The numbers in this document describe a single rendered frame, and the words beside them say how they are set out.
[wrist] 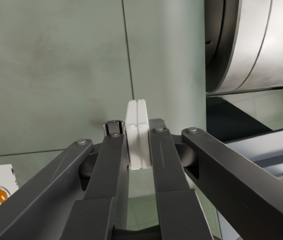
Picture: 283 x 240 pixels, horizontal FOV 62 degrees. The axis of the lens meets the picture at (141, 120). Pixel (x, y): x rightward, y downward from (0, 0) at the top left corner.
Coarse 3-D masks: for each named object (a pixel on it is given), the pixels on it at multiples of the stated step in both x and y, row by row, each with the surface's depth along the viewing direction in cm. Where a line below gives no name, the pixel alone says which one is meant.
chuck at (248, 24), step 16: (224, 0) 30; (240, 0) 26; (256, 0) 26; (224, 16) 30; (240, 16) 26; (256, 16) 26; (224, 32) 31; (240, 32) 27; (256, 32) 28; (224, 48) 31; (240, 48) 29; (256, 48) 29; (208, 64) 40; (224, 64) 32; (240, 64) 31; (208, 80) 41; (224, 80) 34; (240, 80) 34
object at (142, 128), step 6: (138, 102) 20; (144, 102) 19; (138, 108) 18; (144, 108) 18; (138, 114) 16; (144, 114) 16; (138, 120) 15; (144, 120) 15; (138, 126) 14; (144, 126) 14; (138, 132) 14; (144, 132) 14; (138, 138) 14; (144, 138) 14; (138, 144) 15; (144, 144) 14; (144, 150) 15; (150, 150) 15; (144, 156) 15; (150, 156) 15; (144, 162) 15; (150, 162) 15; (144, 168) 15
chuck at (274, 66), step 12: (276, 0) 26; (276, 12) 26; (276, 24) 27; (264, 36) 28; (276, 36) 28; (264, 48) 29; (276, 48) 29; (264, 60) 31; (276, 60) 31; (252, 72) 32; (264, 72) 33; (276, 72) 33; (252, 84) 36; (264, 84) 37; (276, 84) 37
